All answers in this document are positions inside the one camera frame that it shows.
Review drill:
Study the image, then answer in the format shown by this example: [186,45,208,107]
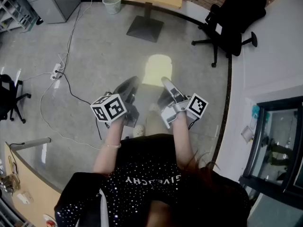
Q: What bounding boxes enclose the pale bread slice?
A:
[142,54,173,86]

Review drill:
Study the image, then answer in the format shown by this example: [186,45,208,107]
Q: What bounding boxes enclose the person's pale shoe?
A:
[132,124,146,139]

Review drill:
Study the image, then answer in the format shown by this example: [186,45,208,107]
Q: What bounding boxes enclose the black gripper wrist strap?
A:
[187,116,200,131]

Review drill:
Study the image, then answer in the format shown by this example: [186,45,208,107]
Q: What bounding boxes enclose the person's beige trousers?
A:
[143,111,171,137]

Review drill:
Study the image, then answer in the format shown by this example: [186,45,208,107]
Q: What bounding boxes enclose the white hanging tag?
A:
[241,125,255,142]

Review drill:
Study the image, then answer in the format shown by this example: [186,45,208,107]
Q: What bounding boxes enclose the black office chair with tag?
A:
[191,0,267,69]

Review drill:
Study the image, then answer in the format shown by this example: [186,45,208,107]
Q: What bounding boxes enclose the metal shelf rack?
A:
[0,0,39,34]

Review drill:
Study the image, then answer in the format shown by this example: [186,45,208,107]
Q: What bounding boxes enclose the white mesh waste basket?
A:
[102,0,122,15]

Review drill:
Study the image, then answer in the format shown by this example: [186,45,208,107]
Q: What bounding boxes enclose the white power strip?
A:
[49,62,65,81]

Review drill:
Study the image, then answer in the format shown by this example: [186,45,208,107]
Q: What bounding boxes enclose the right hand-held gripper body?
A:
[160,93,209,130]

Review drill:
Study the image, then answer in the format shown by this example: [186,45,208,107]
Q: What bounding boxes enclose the thin wrist bracelet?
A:
[101,142,122,149]

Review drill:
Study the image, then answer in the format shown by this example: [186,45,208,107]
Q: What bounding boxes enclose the person's right forearm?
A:
[169,113,197,170]

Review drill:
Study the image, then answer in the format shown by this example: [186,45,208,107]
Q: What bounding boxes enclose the turquoise hanging object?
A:
[251,105,261,121]

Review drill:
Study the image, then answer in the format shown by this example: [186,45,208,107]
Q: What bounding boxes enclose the clutter of small desk items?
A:
[0,173,21,194]

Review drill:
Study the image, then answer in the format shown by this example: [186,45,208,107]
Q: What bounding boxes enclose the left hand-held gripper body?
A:
[89,93,141,129]

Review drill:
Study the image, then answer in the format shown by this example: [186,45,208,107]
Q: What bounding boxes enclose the looped white floor cable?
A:
[21,71,103,150]

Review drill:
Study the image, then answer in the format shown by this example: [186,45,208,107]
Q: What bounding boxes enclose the person's black sparkly shirt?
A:
[53,133,252,227]

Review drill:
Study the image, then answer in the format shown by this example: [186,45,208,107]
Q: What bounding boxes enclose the person's left forearm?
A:
[93,117,126,175]

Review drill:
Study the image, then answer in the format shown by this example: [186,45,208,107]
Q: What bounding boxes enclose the white paper scrap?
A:
[16,191,34,205]

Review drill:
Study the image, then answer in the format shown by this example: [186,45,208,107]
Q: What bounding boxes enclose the grey metal cabinet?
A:
[16,0,82,25]

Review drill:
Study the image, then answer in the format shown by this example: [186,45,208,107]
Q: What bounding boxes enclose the black framed glass door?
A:
[238,95,303,204]

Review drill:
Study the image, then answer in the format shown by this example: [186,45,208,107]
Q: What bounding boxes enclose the clear glass bowl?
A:
[42,213,57,227]

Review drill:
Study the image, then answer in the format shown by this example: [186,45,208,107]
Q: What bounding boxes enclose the long white floor cable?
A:
[57,0,94,71]

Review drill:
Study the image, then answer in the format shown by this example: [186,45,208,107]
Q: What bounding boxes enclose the curved wooden desk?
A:
[4,141,62,227]

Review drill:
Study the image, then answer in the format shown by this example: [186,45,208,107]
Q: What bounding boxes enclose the grey desk leg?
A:
[22,137,52,149]

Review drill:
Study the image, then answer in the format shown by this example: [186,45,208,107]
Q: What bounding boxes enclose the black floor cable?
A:
[55,70,110,141]

